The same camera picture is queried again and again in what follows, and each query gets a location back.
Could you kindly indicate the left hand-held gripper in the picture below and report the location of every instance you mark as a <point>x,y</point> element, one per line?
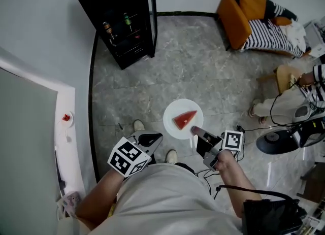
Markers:
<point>127,158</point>

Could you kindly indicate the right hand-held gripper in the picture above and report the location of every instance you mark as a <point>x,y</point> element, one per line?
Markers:
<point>232,140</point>

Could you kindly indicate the red watermelon slice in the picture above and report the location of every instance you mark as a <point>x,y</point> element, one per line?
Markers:
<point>184,119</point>

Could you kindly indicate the white round plate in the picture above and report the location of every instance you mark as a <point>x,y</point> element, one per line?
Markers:
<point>175,109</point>

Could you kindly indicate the person's left forearm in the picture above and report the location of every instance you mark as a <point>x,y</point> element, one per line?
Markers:
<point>99,198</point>

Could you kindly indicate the person's right forearm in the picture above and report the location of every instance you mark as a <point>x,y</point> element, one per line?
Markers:
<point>236,185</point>

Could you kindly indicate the person's right hand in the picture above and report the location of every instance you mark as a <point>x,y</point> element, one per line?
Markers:
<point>226,160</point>

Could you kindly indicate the person's white left shoe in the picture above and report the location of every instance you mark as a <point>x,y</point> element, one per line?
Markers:
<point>138,125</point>

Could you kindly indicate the person's white shoe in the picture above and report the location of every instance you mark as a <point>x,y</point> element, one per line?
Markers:
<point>138,125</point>
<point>171,156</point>

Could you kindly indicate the person's white right shoe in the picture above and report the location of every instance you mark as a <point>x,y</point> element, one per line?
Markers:
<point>171,156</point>

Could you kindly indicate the person's white shirt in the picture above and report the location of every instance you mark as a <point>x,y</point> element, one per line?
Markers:
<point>162,203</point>

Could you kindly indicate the black floor fan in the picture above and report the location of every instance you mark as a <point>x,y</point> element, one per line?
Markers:
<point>276,140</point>

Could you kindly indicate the small plate with red fruit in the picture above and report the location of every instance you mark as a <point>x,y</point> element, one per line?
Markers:
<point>66,118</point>

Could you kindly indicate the pink phone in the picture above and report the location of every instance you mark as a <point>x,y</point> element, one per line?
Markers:
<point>72,201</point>

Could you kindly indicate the wooden stool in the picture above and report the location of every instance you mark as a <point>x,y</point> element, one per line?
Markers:
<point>284,76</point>

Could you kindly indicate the black waist pack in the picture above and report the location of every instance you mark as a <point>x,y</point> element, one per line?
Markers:
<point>271,216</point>

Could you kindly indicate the orange armchair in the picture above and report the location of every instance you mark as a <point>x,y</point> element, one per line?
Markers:
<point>232,20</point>

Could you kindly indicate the black white striped blanket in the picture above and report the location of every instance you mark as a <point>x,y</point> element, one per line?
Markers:
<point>269,36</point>

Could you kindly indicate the orange label bottle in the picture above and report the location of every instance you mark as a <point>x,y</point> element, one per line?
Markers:
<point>108,28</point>

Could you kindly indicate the green bottle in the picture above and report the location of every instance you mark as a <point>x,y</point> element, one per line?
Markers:
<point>127,19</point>

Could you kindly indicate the dark wooden furniture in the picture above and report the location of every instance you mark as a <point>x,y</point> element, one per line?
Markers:
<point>313,183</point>

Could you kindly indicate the orange cushion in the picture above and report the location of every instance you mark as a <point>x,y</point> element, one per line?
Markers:
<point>252,5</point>

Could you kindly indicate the white crumpled cloth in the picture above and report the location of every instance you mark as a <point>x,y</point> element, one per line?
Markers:
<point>294,32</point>

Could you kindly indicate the dark striped garment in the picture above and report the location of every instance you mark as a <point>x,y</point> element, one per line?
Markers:
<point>276,8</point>

